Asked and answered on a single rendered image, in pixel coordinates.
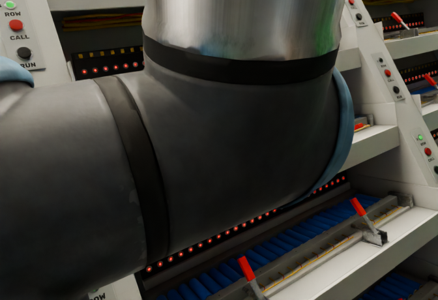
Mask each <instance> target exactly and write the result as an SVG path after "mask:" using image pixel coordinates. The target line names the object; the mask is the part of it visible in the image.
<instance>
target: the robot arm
mask: <svg viewBox="0 0 438 300"><path fill-rule="evenodd" d="M344 4H345V0H145V8H144V11H143V16H142V19H141V25H142V32H143V58H144V65H145V67H144V69H143V70H141V71H136V72H128V73H124V74H116V75H112V76H104V77H100V78H91V79H90V80H81V81H76V82H68V83H60V84H55V85H47V86H43V87H36V88H34V87H35V83H34V79H33V77H32V75H31V73H30V72H29V71H28V70H26V69H24V68H23V67H22V66H21V65H19V64H18V63H17V62H15V61H13V60H11V59H9V58H6V57H3V56H0V300H90V299H89V295H88V293H89V292H92V291H94V290H97V289H99V288H101V287H104V286H106V285H108V284H111V283H113V282H116V281H118V280H120V279H122V278H124V277H127V276H128V275H131V274H133V273H135V272H138V271H140V270H142V269H144V268H145V266H147V265H149V264H152V263H154V262H156V261H158V260H161V259H163V258H165V257H167V256H169V255H172V254H174V253H176V252H178V251H180V250H183V249H185V248H188V247H190V246H192V245H194V244H196V243H199V242H201V241H204V240H206V239H208V238H210V237H212V236H214V235H217V234H219V233H222V232H224V231H226V230H228V229H230V228H233V227H235V226H238V225H239V224H242V223H244V222H246V221H248V220H251V219H253V218H256V217H258V216H260V215H262V214H264V213H267V212H269V211H272V210H273V209H283V208H286V207H289V206H292V205H294V204H296V203H298V202H300V201H302V200H303V199H305V198H307V197H308V196H309V195H310V194H311V193H313V192H314V191H315V190H316V189H317V188H319V187H322V186H323V185H325V184H326V183H328V182H329V181H330V180H331V179H332V178H333V177H334V176H335V175H336V174H337V173H338V172H339V170H340V169H341V168H342V166H343V164H344V163H345V161H346V159H347V157H348V154H349V152H350V149H351V146H352V143H353V136H354V131H355V116H354V110H353V101H352V98H351V94H350V92H349V89H348V86H347V84H346V82H345V80H344V78H343V76H342V75H341V74H340V72H339V71H338V69H337V68H336V67H335V62H336V58H337V54H338V50H339V47H340V40H341V38H342V32H341V27H340V20H341V17H342V12H343V7H344Z"/></svg>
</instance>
